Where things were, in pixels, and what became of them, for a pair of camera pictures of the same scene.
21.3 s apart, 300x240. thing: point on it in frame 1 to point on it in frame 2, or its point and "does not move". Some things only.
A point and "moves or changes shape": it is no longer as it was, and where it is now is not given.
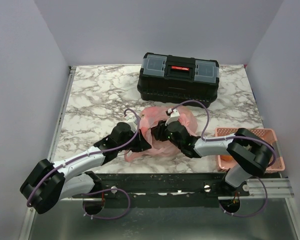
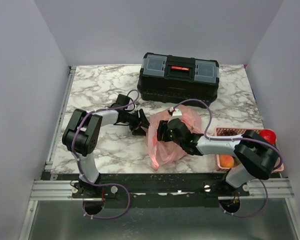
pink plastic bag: (150, 117) moves or changes shape
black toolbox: (163, 190) does not move
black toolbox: (171, 78) does not move
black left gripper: (142, 144) to (137, 128)
